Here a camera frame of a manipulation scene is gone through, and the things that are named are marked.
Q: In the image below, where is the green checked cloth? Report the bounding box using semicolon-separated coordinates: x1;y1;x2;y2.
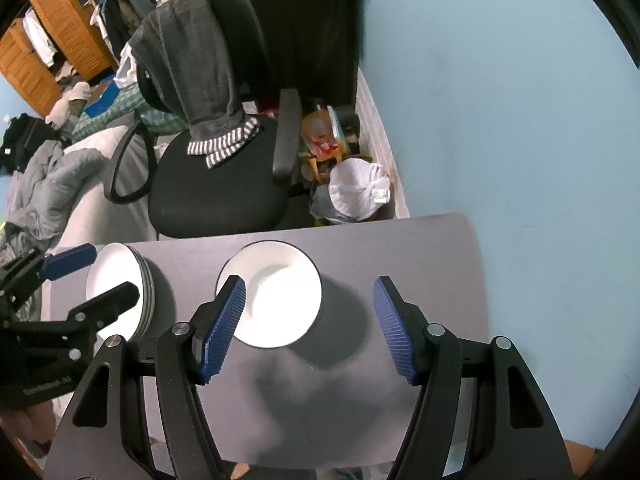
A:
71;84;187;142

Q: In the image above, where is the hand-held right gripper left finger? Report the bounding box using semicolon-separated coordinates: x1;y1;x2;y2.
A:
45;274;247;480

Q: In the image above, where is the grey quilted comforter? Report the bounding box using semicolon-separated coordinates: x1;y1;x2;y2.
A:
4;139;109;252

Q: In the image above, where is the black office chair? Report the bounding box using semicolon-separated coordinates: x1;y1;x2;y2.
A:
104;0;304;240

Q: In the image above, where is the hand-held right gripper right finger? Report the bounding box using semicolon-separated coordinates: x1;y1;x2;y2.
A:
373;275;574;480

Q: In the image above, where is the blue box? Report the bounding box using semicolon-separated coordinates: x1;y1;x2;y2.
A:
84;84;124;117

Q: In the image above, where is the white ribbed bowl black rim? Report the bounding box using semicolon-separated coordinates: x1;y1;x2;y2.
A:
214;241;323;349

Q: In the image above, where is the white plastic bag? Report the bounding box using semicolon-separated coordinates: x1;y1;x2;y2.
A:
327;157;391;224

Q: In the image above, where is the white plate with black rim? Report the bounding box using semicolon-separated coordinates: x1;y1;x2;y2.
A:
85;242;146;341
134;251;157;337

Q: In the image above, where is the orange wooden wardrobe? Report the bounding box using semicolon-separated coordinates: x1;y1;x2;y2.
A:
0;0;119;117

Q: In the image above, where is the grey sweater with striped cuffs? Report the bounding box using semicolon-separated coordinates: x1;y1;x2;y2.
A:
130;0;264;170

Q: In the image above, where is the bed with grey sheet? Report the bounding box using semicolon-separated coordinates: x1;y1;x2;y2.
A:
46;124;160;262

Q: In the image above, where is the black clothing pile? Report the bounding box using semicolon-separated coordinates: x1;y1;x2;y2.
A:
0;114;64;172

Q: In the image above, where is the orange plastic toy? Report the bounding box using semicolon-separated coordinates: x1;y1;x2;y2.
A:
299;104;352;182

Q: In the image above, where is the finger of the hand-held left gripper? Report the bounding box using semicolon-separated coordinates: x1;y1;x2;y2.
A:
69;281;141;334
42;243;98;281

